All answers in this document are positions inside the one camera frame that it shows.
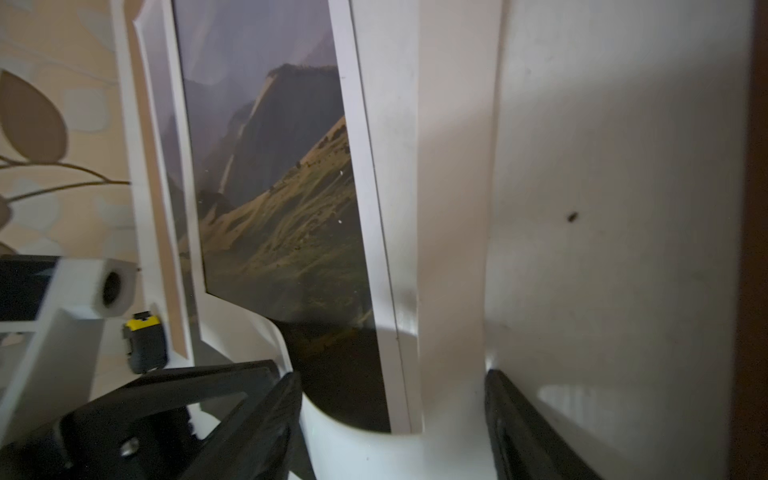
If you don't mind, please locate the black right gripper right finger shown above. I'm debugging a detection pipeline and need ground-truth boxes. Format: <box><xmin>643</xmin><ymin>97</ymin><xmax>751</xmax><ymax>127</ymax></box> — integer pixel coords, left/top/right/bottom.
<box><xmin>484</xmin><ymin>369</ymin><xmax>599</xmax><ymax>480</ymax></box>

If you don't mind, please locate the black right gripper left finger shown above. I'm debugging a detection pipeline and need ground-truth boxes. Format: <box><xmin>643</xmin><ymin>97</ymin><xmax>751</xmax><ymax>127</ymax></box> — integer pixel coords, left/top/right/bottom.
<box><xmin>180</xmin><ymin>370</ymin><xmax>315</xmax><ymax>479</ymax></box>

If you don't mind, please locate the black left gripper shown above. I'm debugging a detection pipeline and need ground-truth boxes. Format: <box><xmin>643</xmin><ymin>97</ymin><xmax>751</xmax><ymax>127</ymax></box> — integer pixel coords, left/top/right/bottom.
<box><xmin>1</xmin><ymin>360</ymin><xmax>281</xmax><ymax>479</ymax></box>

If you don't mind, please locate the mountain landscape photo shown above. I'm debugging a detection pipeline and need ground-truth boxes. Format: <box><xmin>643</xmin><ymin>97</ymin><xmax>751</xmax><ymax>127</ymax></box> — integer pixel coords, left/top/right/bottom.
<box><xmin>172</xmin><ymin>1</ymin><xmax>391</xmax><ymax>433</ymax></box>

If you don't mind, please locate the white passe-partout mat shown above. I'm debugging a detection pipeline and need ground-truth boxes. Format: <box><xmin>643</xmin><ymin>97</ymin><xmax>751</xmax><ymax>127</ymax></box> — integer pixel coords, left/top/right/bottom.
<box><xmin>107</xmin><ymin>0</ymin><xmax>757</xmax><ymax>480</ymax></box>

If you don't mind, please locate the brown wooden picture frame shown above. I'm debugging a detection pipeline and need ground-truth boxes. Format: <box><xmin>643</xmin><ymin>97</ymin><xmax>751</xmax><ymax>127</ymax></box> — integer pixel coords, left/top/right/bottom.
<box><xmin>728</xmin><ymin>1</ymin><xmax>767</xmax><ymax>479</ymax></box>

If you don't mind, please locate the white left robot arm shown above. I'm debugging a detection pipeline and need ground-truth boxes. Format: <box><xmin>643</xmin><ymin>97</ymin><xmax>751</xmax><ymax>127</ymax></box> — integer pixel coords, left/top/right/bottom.
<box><xmin>1</xmin><ymin>255</ymin><xmax>278</xmax><ymax>479</ymax></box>

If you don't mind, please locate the brown cardboard backing board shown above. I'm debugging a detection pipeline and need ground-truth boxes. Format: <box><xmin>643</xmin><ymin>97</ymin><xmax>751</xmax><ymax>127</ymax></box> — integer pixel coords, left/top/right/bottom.
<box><xmin>112</xmin><ymin>1</ymin><xmax>193</xmax><ymax>365</ymax></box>

